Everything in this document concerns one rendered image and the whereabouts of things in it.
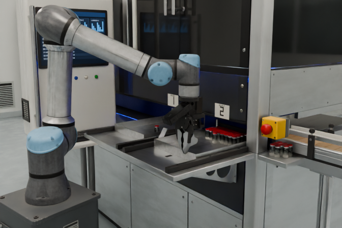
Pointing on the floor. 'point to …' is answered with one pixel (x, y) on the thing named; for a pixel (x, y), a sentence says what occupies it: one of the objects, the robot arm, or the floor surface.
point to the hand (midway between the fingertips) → (183, 150)
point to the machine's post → (258, 94)
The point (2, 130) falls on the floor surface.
